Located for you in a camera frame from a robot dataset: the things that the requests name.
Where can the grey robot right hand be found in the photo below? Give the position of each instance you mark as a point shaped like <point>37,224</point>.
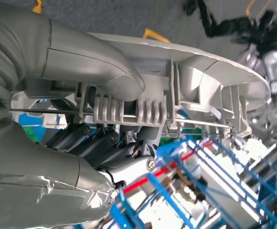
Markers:
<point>33,189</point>

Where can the red barrier belt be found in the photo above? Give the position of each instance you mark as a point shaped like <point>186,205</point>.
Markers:
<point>153,175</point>

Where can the blue metal shelf rack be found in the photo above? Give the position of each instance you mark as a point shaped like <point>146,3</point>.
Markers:
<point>125,215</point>

